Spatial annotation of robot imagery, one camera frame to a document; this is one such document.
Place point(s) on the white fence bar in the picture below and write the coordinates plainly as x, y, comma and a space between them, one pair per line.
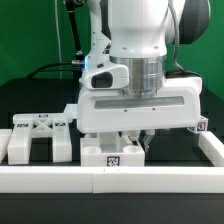
5, 135
37, 179
212, 147

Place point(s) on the white left fence bar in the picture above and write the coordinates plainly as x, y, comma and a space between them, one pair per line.
5, 135

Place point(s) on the white chair back frame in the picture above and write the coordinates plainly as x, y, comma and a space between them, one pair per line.
40, 125

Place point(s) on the white front fence bar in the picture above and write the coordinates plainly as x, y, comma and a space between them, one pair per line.
37, 179

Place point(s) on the white right fence bar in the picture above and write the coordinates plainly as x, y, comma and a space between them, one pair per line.
212, 147

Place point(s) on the white chair seat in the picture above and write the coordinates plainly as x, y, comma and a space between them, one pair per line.
107, 150

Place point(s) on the white tagged cube nut right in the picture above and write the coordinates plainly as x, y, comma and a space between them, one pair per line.
201, 126

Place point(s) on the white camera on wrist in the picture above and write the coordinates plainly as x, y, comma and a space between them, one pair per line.
106, 75

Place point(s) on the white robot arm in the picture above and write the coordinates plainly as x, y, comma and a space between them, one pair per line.
129, 93

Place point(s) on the white sheet with tags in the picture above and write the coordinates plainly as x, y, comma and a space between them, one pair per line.
71, 110

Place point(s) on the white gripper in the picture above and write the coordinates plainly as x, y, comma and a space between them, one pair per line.
175, 105

